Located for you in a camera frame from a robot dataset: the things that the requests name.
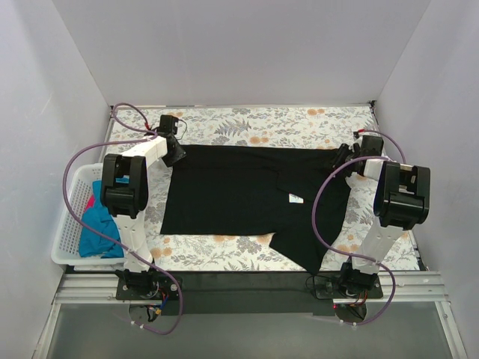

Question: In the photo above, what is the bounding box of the black t shirt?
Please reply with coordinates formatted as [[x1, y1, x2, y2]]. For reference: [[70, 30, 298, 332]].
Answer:
[[161, 145, 351, 274]]

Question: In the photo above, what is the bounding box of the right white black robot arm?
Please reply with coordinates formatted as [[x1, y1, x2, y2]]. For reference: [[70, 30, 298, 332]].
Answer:
[[332, 130, 431, 298]]

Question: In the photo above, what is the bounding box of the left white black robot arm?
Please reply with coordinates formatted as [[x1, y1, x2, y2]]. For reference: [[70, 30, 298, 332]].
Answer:
[[100, 115, 186, 299]]

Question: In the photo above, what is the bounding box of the floral tablecloth mat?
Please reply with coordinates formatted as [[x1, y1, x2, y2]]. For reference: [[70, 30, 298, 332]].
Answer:
[[104, 106, 422, 272]]

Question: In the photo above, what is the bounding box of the pink t shirt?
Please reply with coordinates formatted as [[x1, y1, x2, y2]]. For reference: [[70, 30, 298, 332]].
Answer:
[[85, 196, 95, 211]]

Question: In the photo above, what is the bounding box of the blue t shirt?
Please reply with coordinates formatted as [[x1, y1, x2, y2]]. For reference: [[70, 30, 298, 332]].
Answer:
[[79, 180, 123, 259]]

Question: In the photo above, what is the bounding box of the white plastic laundry basket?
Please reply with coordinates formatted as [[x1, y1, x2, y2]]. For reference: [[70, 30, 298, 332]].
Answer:
[[51, 163, 125, 266]]

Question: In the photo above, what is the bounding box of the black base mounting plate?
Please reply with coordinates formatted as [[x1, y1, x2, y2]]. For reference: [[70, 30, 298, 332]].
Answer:
[[115, 270, 383, 316]]

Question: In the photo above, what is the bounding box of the aluminium frame rail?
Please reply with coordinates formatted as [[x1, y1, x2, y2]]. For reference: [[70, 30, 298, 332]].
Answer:
[[54, 271, 449, 304]]

